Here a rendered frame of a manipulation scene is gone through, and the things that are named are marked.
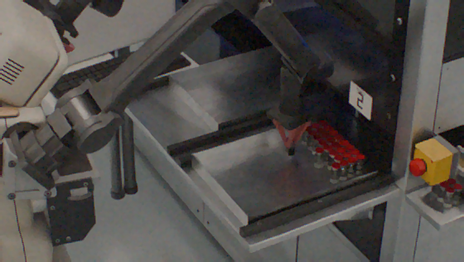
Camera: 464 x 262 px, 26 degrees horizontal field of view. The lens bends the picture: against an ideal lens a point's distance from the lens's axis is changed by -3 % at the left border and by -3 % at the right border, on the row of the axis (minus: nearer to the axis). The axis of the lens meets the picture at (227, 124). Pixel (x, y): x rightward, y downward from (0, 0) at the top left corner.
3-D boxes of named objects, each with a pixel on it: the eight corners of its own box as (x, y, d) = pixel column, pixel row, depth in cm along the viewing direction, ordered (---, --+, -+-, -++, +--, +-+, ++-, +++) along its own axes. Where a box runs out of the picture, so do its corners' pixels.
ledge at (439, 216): (450, 181, 242) (451, 176, 241) (485, 211, 233) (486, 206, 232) (404, 201, 236) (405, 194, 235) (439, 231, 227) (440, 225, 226)
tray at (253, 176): (315, 127, 257) (316, 114, 255) (375, 182, 238) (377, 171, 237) (191, 166, 244) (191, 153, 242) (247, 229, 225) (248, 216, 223)
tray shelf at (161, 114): (270, 51, 291) (271, 46, 290) (425, 185, 241) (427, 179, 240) (112, 96, 271) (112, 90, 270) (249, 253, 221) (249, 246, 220)
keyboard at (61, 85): (166, 45, 305) (166, 37, 304) (191, 65, 295) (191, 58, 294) (43, 85, 286) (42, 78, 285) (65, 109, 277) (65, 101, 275)
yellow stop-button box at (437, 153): (435, 160, 232) (439, 134, 228) (455, 177, 227) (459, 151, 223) (409, 170, 229) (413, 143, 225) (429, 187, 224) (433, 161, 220)
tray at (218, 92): (280, 53, 287) (281, 42, 285) (334, 99, 268) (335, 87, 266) (168, 85, 272) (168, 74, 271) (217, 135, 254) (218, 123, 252)
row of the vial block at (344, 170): (307, 139, 252) (308, 123, 250) (349, 179, 239) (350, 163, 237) (300, 143, 251) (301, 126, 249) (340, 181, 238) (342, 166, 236)
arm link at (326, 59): (285, 40, 229) (308, 67, 226) (324, 25, 235) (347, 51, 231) (271, 75, 238) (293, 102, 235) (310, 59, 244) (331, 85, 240)
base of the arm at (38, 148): (8, 133, 196) (20, 168, 187) (38, 105, 195) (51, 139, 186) (37, 157, 201) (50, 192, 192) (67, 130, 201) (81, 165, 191)
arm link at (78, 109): (40, 123, 192) (53, 144, 190) (79, 88, 191) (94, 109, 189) (62, 135, 201) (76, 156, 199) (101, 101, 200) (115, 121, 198)
